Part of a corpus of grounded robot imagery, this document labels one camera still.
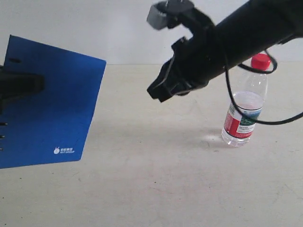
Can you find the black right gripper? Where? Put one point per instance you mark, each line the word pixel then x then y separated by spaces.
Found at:
pixel 193 64

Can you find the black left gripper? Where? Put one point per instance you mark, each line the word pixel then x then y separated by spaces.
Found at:
pixel 14 85

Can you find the blue ring binder notebook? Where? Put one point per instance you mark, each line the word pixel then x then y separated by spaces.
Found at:
pixel 52 125

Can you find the clear plastic water bottle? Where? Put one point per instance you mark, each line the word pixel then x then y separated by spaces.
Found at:
pixel 249 93

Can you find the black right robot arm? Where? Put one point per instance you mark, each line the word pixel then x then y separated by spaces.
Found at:
pixel 250 29

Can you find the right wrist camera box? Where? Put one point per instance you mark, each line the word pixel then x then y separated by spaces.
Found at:
pixel 172 13

